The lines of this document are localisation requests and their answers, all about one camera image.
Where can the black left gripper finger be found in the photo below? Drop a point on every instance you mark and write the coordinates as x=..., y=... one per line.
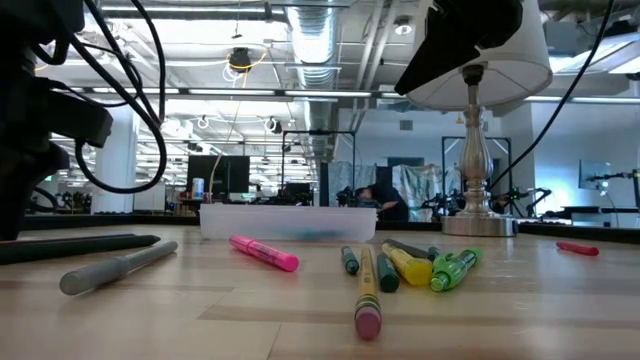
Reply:
x=25, y=185

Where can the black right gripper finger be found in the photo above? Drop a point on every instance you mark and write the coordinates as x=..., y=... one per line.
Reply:
x=435, y=55

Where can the black pen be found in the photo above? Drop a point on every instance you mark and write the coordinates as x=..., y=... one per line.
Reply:
x=60, y=237
x=75, y=248

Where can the grey marker pen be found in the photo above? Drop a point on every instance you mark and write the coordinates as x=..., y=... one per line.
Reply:
x=115, y=267

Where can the black coloured pencil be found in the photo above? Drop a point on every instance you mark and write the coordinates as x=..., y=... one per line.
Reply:
x=407, y=248

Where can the green crayon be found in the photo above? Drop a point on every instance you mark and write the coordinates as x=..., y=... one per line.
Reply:
x=350, y=262
x=388, y=277
x=434, y=252

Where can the yellow highlighter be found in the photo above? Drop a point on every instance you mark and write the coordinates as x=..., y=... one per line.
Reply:
x=412, y=267

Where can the green highlighter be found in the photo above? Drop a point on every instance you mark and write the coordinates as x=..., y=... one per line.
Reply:
x=452, y=272

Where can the blue pen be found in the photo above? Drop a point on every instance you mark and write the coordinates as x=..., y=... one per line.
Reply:
x=310, y=234

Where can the red crayon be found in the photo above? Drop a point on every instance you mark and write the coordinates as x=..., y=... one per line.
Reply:
x=577, y=248

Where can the pink highlighter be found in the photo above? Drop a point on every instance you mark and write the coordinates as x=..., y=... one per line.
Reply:
x=265, y=254

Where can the yellow pencil with pink eraser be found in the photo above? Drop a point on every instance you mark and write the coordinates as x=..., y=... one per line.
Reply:
x=367, y=300

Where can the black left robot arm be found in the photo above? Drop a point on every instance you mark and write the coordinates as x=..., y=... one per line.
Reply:
x=30, y=20

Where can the clear plastic supply box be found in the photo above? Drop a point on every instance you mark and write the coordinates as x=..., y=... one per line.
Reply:
x=240, y=222

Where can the white pillar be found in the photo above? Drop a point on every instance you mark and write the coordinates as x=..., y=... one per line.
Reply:
x=115, y=160

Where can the silver lamp with white shade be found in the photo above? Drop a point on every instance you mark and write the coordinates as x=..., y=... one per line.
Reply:
x=475, y=165

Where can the white cabinet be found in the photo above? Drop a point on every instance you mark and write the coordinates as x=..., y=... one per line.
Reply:
x=150, y=197

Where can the plastic tarp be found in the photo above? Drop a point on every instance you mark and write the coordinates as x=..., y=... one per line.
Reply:
x=420, y=190

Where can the person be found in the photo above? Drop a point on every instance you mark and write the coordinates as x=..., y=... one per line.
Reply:
x=387, y=202

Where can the white can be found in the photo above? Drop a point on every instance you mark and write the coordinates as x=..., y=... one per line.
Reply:
x=198, y=189

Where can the black monitor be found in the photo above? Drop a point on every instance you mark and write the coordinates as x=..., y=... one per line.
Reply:
x=235, y=175

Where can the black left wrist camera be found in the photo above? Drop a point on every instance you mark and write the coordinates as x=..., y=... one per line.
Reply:
x=75, y=122

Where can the black table edge frame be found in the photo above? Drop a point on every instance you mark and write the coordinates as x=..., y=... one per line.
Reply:
x=125, y=220

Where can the silver air duct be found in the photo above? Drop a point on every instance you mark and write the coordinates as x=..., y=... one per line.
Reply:
x=312, y=40

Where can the wall monitor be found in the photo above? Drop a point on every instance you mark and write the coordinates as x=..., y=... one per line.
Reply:
x=595, y=175

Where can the black ceiling camera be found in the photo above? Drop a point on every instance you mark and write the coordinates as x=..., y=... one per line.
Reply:
x=240, y=60

